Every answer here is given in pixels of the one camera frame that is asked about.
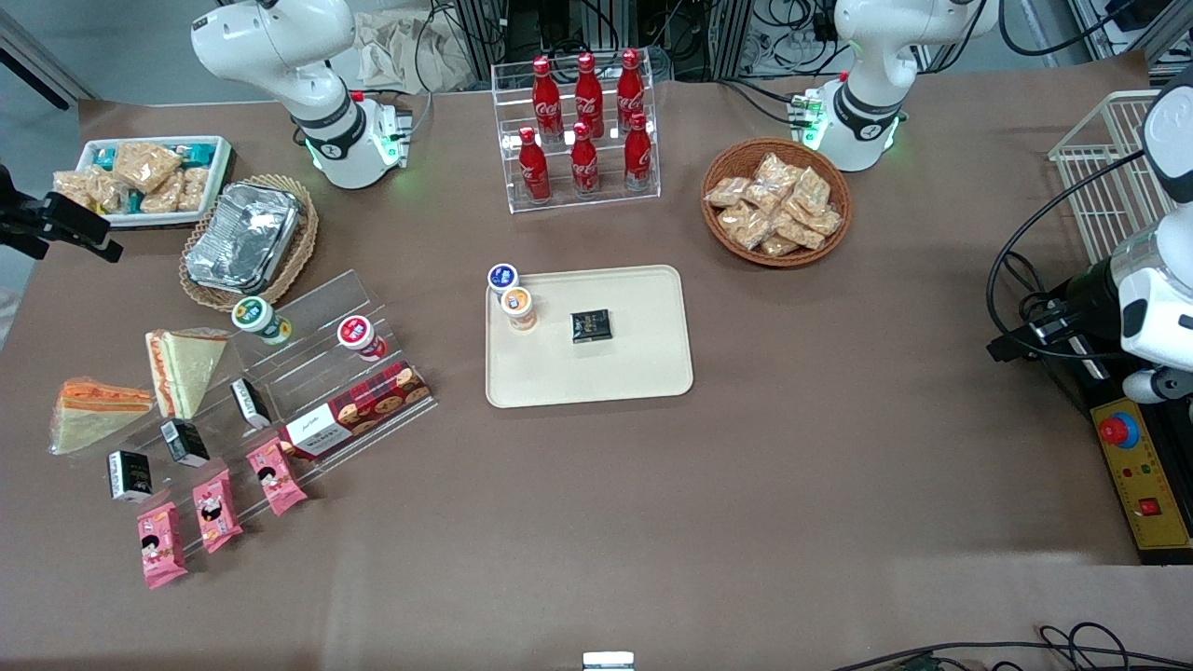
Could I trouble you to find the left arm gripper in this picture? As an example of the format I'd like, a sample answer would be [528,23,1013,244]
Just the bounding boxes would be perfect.
[986,259,1122,364]

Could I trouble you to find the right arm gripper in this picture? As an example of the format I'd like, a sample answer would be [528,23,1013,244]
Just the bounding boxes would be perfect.
[0,168,124,264]

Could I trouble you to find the sandwich with orange filling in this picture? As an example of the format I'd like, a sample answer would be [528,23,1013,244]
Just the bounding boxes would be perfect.
[48,377,155,456]

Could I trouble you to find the white rectangular snack tray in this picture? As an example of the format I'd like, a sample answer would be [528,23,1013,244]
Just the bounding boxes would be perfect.
[73,136,234,230]

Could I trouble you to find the wrapped triangle sandwich white bread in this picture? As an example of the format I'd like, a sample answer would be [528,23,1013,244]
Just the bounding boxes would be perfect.
[144,328,229,420]

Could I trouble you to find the beige plastic tray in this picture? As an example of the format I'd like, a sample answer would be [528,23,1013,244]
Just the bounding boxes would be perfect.
[485,265,695,409]

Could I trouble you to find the stacked foil containers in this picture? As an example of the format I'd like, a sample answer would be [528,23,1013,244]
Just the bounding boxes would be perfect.
[184,182,304,294]

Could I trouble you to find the green lid cup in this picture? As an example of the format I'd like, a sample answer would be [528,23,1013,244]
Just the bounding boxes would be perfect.
[231,295,293,347]

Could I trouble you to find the oval wicker basket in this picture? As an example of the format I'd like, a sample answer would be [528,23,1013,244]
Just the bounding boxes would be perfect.
[178,173,320,313]

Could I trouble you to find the yellow emergency stop box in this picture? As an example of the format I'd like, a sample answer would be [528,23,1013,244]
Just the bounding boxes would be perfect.
[1090,396,1193,553]

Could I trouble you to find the brown table cover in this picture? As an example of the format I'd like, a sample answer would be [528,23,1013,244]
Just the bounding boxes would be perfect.
[0,51,1193,671]

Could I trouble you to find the small black carton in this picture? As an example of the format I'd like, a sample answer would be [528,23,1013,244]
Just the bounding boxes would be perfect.
[229,377,272,430]
[107,450,153,504]
[160,419,212,468]

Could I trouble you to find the clear acrylic stepped stand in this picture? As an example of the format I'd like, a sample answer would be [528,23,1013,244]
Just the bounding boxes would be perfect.
[61,268,439,560]

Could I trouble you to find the red lid cup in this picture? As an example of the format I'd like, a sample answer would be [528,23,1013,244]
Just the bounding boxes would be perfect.
[336,315,388,363]

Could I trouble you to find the pink snack packet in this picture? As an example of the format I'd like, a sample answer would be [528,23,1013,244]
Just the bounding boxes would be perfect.
[137,501,189,591]
[245,438,309,517]
[192,469,244,555]

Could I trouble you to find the red plaid cookie box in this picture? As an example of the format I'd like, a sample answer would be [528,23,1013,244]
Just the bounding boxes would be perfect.
[280,362,432,460]

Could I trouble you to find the round wicker basket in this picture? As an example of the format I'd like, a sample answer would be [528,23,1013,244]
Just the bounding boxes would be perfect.
[700,138,854,269]

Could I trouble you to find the clear acrylic bottle rack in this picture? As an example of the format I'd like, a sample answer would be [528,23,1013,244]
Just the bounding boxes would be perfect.
[490,51,663,215]

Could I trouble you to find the orange lid cup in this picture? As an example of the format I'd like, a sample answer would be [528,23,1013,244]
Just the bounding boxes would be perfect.
[500,286,539,334]

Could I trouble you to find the red cola bottle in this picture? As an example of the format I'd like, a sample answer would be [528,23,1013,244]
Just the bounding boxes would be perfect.
[531,56,563,143]
[574,52,605,139]
[518,127,551,204]
[570,121,601,199]
[624,112,653,193]
[616,48,646,131]

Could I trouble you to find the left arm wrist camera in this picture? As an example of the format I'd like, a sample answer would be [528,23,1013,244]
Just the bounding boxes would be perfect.
[1025,312,1082,344]

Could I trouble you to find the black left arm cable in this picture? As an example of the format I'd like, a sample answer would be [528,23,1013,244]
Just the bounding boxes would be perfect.
[986,149,1149,364]

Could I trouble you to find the white wire basket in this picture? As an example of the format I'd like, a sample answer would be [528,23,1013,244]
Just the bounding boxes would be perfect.
[1048,89,1185,267]

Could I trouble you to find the black floor cables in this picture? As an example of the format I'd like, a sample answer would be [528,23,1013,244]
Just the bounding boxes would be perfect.
[830,623,1193,671]

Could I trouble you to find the aluminium frame with cables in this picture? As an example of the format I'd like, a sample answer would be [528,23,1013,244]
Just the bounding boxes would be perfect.
[447,0,840,83]

